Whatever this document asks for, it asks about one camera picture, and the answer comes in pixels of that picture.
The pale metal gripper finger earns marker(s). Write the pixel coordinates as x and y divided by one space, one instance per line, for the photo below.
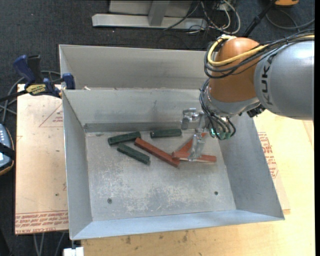
193 151
201 147

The grey metal bin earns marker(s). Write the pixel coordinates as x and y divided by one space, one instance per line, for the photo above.
155 190

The red-brown flat block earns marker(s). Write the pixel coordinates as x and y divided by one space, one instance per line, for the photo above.
156 151
186 147
208 158

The dark green flat block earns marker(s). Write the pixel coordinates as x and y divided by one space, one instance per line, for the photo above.
166 133
133 153
124 138

